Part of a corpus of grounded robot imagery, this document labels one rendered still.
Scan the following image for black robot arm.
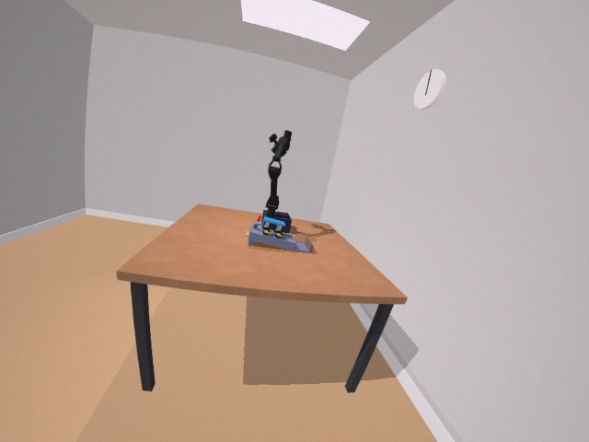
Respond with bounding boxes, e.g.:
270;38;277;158
265;130;292;217

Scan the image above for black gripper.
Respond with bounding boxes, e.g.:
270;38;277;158
269;134;286;156

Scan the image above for blue trolley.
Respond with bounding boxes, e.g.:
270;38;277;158
255;216;285;238

